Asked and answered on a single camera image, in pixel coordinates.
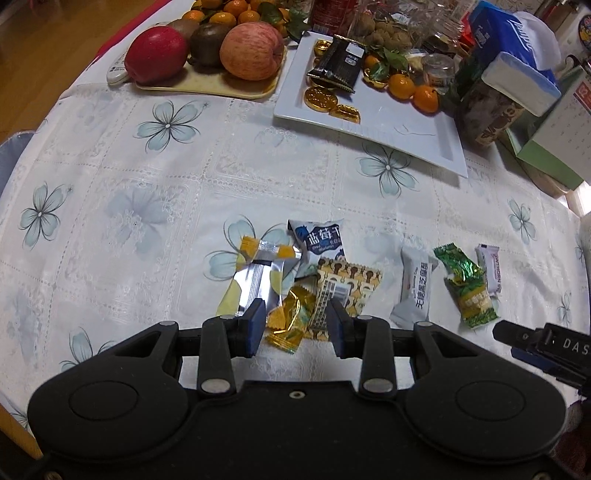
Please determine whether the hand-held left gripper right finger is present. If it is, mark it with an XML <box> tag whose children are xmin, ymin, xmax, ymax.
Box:
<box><xmin>325</xmin><ymin>300</ymin><xmax>481</xmax><ymax>400</ymax></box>

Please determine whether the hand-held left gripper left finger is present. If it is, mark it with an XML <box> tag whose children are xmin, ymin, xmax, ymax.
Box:
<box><xmin>113</xmin><ymin>300</ymin><xmax>269</xmax><ymax>400</ymax></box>

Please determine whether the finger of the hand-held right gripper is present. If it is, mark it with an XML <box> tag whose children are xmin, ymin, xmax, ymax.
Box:
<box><xmin>492</xmin><ymin>320</ymin><xmax>578</xmax><ymax>385</ymax></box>

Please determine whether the gold yellow candy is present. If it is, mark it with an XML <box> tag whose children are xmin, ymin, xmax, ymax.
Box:
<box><xmin>265</xmin><ymin>286</ymin><xmax>317</xmax><ymax>355</ymax></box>

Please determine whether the green foil candy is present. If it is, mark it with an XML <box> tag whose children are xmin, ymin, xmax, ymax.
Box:
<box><xmin>433</xmin><ymin>244</ymin><xmax>500</xmax><ymax>330</ymax></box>

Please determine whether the tan patterned snack packet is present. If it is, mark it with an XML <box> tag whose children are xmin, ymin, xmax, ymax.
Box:
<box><xmin>308</xmin><ymin>258</ymin><xmax>384</xmax><ymax>343</ymax></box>

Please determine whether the silver yellow snack packet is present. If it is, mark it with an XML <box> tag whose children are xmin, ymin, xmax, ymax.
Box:
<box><xmin>217</xmin><ymin>235</ymin><xmax>304</xmax><ymax>320</ymax></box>

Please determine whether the pink white candy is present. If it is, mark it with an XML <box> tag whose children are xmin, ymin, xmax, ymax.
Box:
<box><xmin>475</xmin><ymin>244</ymin><xmax>502</xmax><ymax>300</ymax></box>

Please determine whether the blue white snack packet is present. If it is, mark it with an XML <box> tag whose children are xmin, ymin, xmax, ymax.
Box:
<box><xmin>287</xmin><ymin>219</ymin><xmax>347</xmax><ymax>278</ymax></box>

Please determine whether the white floral lace tablecloth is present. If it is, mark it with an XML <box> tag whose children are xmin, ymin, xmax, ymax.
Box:
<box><xmin>0</xmin><ymin>0</ymin><xmax>591</xmax><ymax>444</ymax></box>

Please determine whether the green desk calendar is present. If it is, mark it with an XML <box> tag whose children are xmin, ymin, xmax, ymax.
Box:
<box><xmin>505</xmin><ymin>65</ymin><xmax>591</xmax><ymax>191</ymax></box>

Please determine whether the white rectangular plate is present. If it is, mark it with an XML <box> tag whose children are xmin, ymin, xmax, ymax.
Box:
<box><xmin>273</xmin><ymin>31</ymin><xmax>469</xmax><ymax>179</ymax></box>

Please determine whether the printed snack jar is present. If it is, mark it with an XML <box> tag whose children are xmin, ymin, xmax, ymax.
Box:
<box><xmin>455</xmin><ymin>55</ymin><xmax>526</xmax><ymax>148</ymax></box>

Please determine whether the gold foil chocolate coin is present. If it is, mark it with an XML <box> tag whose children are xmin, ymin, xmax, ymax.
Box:
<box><xmin>305</xmin><ymin>85</ymin><xmax>341</xmax><ymax>113</ymax></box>

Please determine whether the beige fruit tray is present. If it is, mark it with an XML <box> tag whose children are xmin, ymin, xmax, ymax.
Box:
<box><xmin>134</xmin><ymin>44</ymin><xmax>288</xmax><ymax>100</ymax></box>

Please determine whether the leafy tangerine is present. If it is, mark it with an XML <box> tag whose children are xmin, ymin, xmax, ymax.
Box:
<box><xmin>369</xmin><ymin>48</ymin><xmax>417</xmax><ymax>100</ymax></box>
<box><xmin>412</xmin><ymin>85</ymin><xmax>440</xmax><ymax>113</ymax></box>

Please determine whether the black snack packet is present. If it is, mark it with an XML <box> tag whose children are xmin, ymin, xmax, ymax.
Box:
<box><xmin>306</xmin><ymin>34</ymin><xmax>368</xmax><ymax>94</ymax></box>

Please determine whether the small glass jar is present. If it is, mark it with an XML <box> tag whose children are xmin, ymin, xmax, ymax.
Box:
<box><xmin>421</xmin><ymin>53</ymin><xmax>458</xmax><ymax>89</ymax></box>

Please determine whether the pink yellow apple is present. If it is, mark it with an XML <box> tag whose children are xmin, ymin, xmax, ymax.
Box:
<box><xmin>220</xmin><ymin>21</ymin><xmax>286</xmax><ymax>82</ymax></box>

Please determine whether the brown kiwi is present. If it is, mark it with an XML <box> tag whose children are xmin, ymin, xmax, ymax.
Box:
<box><xmin>167</xmin><ymin>19</ymin><xmax>199</xmax><ymax>40</ymax></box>
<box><xmin>190</xmin><ymin>23</ymin><xmax>232</xmax><ymax>68</ymax></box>

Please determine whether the red apple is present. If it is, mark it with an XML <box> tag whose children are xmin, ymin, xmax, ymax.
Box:
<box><xmin>124</xmin><ymin>26</ymin><xmax>190</xmax><ymax>85</ymax></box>

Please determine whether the white remote control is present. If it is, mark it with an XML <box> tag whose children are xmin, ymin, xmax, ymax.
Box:
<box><xmin>107</xmin><ymin>51</ymin><xmax>133</xmax><ymax>85</ymax></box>

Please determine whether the blue tissue pack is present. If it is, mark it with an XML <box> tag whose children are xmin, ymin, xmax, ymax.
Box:
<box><xmin>468</xmin><ymin>0</ymin><xmax>562</xmax><ymax>117</ymax></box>

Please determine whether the clear bag of longans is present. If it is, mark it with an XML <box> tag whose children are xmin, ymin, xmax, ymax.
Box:
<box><xmin>350</xmin><ymin>0</ymin><xmax>465</xmax><ymax>52</ymax></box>

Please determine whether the pile of tangerines with leaves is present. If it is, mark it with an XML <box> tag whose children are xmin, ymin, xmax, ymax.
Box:
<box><xmin>181</xmin><ymin>0</ymin><xmax>311</xmax><ymax>40</ymax></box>

